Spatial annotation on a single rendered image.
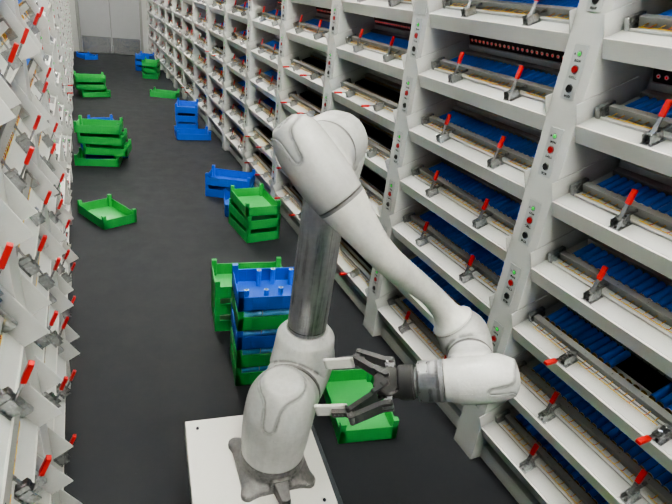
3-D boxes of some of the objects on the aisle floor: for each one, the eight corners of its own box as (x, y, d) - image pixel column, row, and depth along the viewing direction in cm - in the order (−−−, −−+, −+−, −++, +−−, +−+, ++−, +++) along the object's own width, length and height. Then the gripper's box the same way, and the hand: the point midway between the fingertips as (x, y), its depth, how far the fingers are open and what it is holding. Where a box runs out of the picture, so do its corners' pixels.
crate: (235, 386, 189) (236, 368, 186) (229, 352, 206) (230, 335, 203) (315, 378, 198) (317, 361, 194) (303, 346, 215) (305, 330, 212)
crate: (396, 438, 175) (400, 420, 172) (338, 444, 170) (340, 425, 167) (370, 379, 201) (373, 362, 198) (319, 382, 196) (321, 365, 192)
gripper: (414, 329, 121) (324, 335, 125) (415, 416, 100) (307, 420, 104) (417, 353, 125) (330, 358, 129) (419, 441, 104) (315, 444, 108)
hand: (325, 385), depth 117 cm, fingers open, 13 cm apart
